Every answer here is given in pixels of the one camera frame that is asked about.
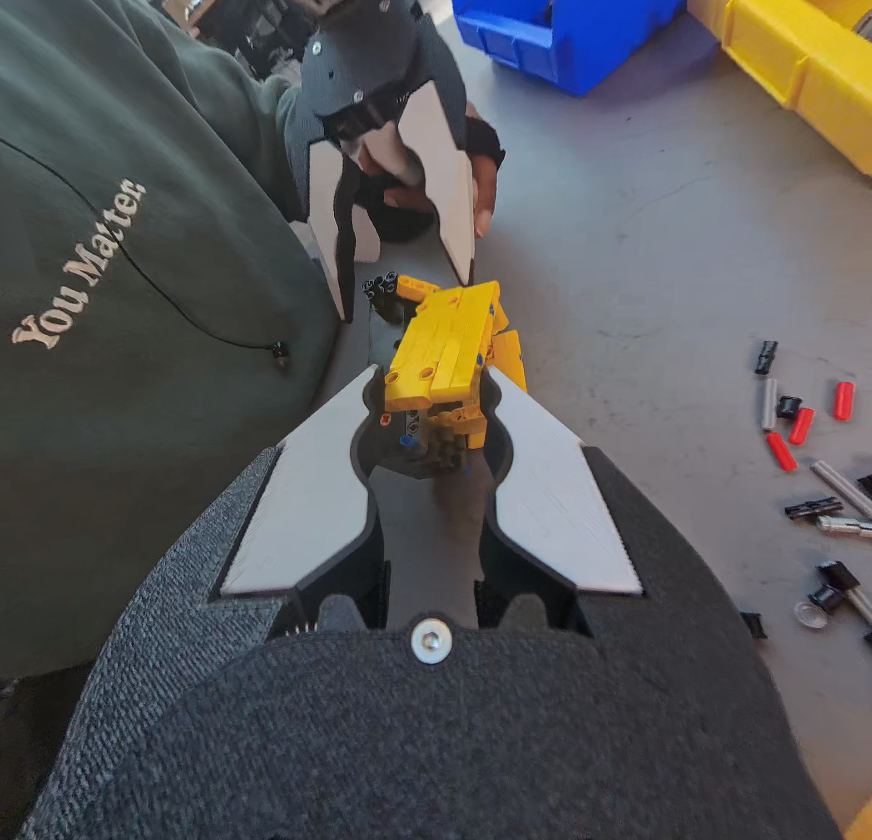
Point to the yellow plastic storage bin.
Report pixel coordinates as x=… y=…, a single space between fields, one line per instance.
x=783 y=36
x=860 y=823

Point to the person's left hand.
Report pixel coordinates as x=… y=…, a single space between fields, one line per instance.
x=485 y=199

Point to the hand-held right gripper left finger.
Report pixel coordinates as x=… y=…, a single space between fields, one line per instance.
x=306 y=506

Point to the blue plastic storage bin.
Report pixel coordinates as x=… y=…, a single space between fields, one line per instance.
x=565 y=43

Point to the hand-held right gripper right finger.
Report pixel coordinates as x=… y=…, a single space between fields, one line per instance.
x=558 y=506

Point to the person's left forearm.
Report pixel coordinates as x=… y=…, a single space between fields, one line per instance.
x=238 y=117

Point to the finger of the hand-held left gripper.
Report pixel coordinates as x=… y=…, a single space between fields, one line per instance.
x=323 y=192
x=446 y=172

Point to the pile of small lego pins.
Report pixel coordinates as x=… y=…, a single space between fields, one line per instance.
x=780 y=451

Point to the partly built yellow lego model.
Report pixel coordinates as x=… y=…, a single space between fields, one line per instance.
x=443 y=336

